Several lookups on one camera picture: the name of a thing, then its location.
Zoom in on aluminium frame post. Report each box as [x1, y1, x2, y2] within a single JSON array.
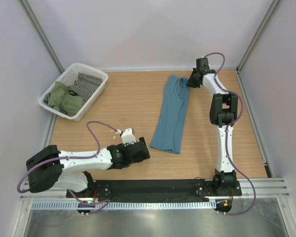
[[236, 0, 282, 74], [19, 0, 64, 73]]

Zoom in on left aluminium frame post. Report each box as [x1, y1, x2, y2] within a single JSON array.
[[19, 0, 64, 73]]

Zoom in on right aluminium frame post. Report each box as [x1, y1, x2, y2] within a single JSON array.
[[236, 0, 282, 74]]

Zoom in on black white striped tank top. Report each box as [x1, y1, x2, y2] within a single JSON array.
[[69, 73, 103, 101]]

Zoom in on green tank top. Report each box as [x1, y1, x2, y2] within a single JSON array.
[[43, 81, 85, 117]]

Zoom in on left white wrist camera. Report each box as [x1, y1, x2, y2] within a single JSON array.
[[115, 128, 136, 145]]

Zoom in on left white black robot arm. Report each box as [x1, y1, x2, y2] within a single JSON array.
[[26, 137, 150, 198]]

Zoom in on white plastic laundry basket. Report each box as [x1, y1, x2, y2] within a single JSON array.
[[38, 63, 109, 121]]

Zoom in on blue tank top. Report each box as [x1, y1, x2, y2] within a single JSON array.
[[150, 75, 189, 154]]

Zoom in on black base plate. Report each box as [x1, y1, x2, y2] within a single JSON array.
[[74, 178, 242, 203]]

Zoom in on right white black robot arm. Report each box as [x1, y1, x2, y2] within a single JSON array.
[[187, 57, 238, 196]]

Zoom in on white slotted cable duct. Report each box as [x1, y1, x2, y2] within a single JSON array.
[[31, 200, 216, 210]]

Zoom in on aluminium front rail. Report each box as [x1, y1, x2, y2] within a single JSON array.
[[19, 178, 290, 200]]

